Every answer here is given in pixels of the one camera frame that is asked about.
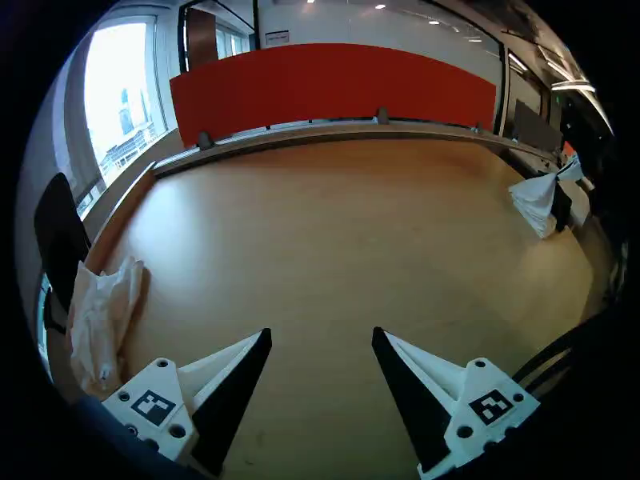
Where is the black cable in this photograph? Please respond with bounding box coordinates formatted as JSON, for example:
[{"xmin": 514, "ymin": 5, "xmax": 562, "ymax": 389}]
[{"xmin": 514, "ymin": 327, "xmax": 583, "ymax": 389}]

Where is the red desk screen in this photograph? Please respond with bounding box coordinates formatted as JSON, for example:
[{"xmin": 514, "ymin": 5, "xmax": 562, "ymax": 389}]
[{"xmin": 152, "ymin": 43, "xmax": 558, "ymax": 177}]

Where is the stack of white towels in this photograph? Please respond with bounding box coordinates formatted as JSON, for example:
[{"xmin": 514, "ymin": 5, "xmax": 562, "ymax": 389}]
[{"xmin": 508, "ymin": 154, "xmax": 584, "ymax": 239}]

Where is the heap of white towels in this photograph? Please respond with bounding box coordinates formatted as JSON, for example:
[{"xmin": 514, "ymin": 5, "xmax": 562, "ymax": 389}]
[{"xmin": 66, "ymin": 255, "xmax": 145, "ymax": 395}]

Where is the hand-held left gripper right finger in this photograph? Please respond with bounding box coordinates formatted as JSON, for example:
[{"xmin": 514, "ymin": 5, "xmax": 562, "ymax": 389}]
[{"xmin": 371, "ymin": 326, "xmax": 542, "ymax": 477}]

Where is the black office chair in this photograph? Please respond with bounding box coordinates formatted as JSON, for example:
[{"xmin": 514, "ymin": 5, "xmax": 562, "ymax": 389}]
[{"xmin": 33, "ymin": 172, "xmax": 93, "ymax": 335}]

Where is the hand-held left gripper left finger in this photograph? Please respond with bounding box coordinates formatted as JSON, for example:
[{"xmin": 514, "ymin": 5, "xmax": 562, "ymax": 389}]
[{"xmin": 101, "ymin": 327, "xmax": 273, "ymax": 477}]

